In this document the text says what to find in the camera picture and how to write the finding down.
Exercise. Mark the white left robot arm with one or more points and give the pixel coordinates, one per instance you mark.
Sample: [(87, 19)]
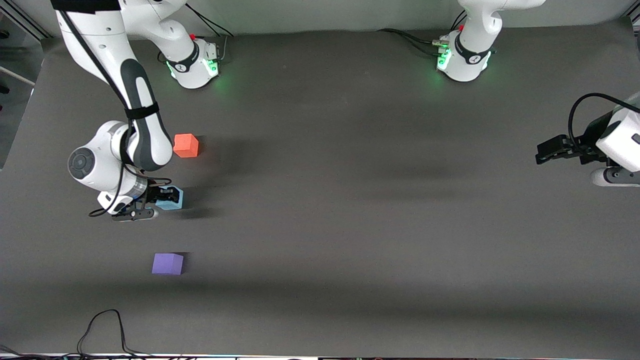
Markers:
[(467, 65)]

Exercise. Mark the orange foam block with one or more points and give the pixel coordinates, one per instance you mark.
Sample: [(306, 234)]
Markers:
[(186, 146)]

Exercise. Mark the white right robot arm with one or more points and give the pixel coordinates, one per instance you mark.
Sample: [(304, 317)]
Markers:
[(95, 162)]

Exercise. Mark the dark grey table mat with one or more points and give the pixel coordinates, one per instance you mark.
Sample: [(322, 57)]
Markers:
[(400, 250)]

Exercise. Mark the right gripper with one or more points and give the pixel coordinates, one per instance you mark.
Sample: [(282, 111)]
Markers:
[(151, 194)]

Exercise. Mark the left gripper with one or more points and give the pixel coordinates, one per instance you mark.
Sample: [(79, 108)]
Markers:
[(593, 136)]

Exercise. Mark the aluminium frame rail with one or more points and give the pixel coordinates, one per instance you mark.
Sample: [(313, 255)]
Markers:
[(32, 25)]

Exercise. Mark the light blue foam block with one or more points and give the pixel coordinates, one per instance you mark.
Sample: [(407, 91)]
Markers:
[(172, 205)]

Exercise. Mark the purple foam block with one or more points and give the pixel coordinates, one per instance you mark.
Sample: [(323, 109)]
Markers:
[(167, 264)]

